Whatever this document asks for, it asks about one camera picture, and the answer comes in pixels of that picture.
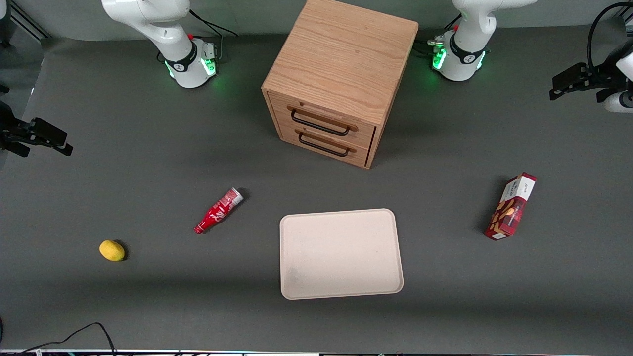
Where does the yellow lemon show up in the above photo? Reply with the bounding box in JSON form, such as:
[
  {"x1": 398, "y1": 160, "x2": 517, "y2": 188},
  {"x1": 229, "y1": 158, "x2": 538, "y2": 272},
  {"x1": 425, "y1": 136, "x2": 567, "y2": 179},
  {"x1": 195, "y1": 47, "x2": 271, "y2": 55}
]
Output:
[{"x1": 99, "y1": 240, "x2": 126, "y2": 262}]

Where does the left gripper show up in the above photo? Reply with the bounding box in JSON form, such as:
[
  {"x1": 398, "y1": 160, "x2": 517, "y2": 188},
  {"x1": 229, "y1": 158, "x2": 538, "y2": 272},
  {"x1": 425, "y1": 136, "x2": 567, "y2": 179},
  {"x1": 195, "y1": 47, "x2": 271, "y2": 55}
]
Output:
[{"x1": 549, "y1": 63, "x2": 622, "y2": 101}]

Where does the long black drawer handle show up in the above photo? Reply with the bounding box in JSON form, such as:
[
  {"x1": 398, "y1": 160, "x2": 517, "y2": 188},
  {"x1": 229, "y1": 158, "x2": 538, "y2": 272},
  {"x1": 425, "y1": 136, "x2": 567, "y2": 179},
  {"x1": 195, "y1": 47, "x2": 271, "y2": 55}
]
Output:
[{"x1": 290, "y1": 109, "x2": 351, "y2": 137}]

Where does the black left arm base cable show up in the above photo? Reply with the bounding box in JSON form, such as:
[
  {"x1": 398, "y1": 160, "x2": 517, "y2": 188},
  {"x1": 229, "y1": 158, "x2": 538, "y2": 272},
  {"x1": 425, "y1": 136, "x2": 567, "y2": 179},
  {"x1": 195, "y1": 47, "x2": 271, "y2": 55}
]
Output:
[{"x1": 414, "y1": 14, "x2": 463, "y2": 56}]

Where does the red cola bottle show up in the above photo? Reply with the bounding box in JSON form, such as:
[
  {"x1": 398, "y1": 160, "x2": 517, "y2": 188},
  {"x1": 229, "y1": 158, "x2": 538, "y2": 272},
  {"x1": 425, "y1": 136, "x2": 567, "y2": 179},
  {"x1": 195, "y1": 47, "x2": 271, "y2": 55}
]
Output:
[{"x1": 193, "y1": 187, "x2": 245, "y2": 235}]

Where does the black right wrist camera bracket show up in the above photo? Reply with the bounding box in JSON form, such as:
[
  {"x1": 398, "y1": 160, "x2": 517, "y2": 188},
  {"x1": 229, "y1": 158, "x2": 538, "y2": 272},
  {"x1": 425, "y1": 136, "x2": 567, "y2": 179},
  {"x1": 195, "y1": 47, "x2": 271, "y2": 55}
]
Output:
[{"x1": 0, "y1": 141, "x2": 31, "y2": 158}]

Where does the black right arm base cable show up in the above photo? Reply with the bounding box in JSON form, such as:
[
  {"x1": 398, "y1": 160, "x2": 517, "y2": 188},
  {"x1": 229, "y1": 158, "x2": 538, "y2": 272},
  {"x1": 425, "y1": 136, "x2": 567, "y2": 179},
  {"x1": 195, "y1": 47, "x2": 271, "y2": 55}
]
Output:
[{"x1": 189, "y1": 9, "x2": 239, "y2": 62}]

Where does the red cookie box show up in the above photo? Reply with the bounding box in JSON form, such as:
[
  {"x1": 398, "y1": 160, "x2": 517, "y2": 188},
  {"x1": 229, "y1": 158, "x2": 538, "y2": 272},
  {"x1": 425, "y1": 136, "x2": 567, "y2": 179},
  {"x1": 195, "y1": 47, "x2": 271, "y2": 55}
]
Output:
[{"x1": 484, "y1": 172, "x2": 538, "y2": 241}]

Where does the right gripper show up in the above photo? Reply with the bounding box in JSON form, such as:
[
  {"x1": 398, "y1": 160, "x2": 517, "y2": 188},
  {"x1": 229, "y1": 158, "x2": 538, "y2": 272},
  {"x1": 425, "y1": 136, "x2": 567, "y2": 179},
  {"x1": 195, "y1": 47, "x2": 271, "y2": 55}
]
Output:
[{"x1": 0, "y1": 101, "x2": 74, "y2": 157}]

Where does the black arm base cable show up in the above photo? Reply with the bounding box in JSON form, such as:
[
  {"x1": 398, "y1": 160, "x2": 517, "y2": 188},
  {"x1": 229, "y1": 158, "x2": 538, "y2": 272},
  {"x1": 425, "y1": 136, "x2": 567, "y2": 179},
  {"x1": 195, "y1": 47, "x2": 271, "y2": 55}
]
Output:
[
  {"x1": 414, "y1": 14, "x2": 463, "y2": 56},
  {"x1": 189, "y1": 9, "x2": 239, "y2": 62}
]

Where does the wooden drawer cabinet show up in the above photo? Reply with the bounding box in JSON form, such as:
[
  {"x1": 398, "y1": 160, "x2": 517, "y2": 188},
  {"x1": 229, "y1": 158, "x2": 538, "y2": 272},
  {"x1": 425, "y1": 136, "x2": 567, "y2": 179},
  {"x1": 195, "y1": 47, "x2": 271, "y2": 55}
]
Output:
[{"x1": 261, "y1": 0, "x2": 419, "y2": 170}]

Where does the black cable on table edge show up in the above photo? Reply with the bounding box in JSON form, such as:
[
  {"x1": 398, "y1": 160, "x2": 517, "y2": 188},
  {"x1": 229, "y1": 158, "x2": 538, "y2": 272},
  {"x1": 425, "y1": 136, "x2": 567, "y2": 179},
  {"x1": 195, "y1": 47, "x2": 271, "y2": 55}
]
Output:
[{"x1": 0, "y1": 322, "x2": 117, "y2": 356}]

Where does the beige plastic tray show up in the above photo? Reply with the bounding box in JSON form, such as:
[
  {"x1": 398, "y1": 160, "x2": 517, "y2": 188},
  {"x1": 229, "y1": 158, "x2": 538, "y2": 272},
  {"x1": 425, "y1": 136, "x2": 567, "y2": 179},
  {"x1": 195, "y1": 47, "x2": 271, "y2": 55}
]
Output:
[{"x1": 279, "y1": 208, "x2": 405, "y2": 301}]

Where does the aluminium frame rail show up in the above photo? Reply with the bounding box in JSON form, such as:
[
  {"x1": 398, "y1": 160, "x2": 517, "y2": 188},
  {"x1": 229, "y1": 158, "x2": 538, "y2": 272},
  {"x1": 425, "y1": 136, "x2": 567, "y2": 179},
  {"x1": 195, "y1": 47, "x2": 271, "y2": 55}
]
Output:
[{"x1": 9, "y1": 0, "x2": 51, "y2": 41}]

